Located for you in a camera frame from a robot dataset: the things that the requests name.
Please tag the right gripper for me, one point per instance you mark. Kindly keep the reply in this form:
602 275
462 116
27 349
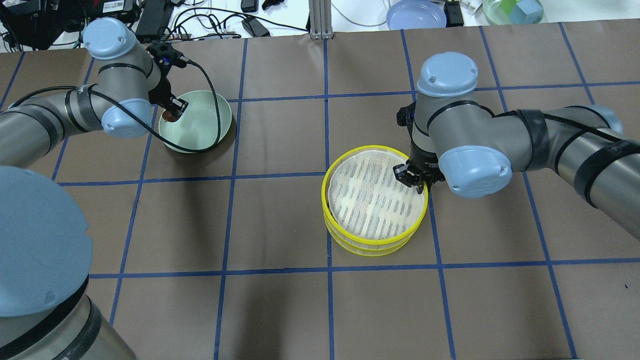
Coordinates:
423 164

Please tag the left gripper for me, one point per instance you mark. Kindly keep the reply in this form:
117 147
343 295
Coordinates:
164 93

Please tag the brown bun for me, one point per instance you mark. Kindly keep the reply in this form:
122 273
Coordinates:
169 117

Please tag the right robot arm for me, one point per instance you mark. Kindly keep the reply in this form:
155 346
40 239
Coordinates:
475 151

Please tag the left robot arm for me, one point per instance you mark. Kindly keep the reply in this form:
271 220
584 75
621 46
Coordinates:
46 253

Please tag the pale green plate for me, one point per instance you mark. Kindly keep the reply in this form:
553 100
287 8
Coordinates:
202 122

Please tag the black power adapter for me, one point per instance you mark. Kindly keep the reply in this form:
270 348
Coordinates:
254 28

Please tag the blue plate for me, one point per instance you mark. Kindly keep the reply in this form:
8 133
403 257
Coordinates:
415 14

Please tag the clear green bowl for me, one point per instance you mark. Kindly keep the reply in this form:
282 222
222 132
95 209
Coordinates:
494 15

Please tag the green foam cube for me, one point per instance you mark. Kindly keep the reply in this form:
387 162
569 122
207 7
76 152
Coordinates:
507 6

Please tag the blue foam cube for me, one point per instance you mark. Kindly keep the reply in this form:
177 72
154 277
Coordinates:
527 12

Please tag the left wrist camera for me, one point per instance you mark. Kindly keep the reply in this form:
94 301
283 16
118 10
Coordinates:
165 56

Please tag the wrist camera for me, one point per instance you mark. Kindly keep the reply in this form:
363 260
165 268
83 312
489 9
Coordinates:
165 56
405 118

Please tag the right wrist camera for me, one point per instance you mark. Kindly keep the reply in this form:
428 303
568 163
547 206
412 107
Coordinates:
405 118

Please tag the aluminium frame post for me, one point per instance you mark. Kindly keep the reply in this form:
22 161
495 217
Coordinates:
320 19

